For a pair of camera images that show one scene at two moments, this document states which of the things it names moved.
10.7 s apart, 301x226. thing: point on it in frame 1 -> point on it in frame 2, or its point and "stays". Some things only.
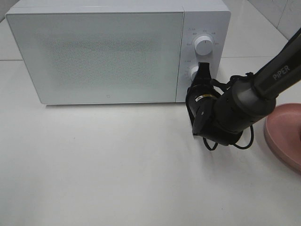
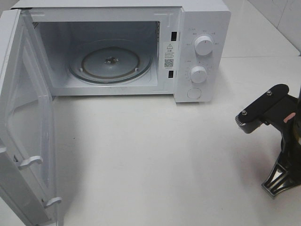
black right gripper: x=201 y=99 -> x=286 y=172
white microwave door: x=100 y=57 -> x=27 y=174
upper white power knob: x=203 y=45 stays
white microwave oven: x=104 y=52 stays
